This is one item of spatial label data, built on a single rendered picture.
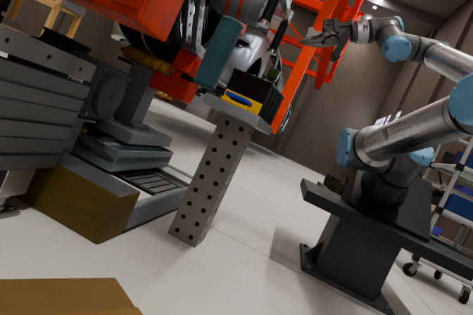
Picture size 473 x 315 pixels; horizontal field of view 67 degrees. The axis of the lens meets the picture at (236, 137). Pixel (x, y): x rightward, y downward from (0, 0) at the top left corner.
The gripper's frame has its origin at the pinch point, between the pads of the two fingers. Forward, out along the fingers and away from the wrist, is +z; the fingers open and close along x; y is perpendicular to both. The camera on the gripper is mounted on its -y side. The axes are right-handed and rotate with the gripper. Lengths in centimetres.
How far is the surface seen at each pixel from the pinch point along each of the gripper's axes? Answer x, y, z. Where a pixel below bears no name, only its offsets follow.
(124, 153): 20, -44, 63
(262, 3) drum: 12.4, 11.3, 14.1
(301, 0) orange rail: -522, 373, -46
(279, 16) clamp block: -7.4, 17.4, 7.9
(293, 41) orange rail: -815, 442, -37
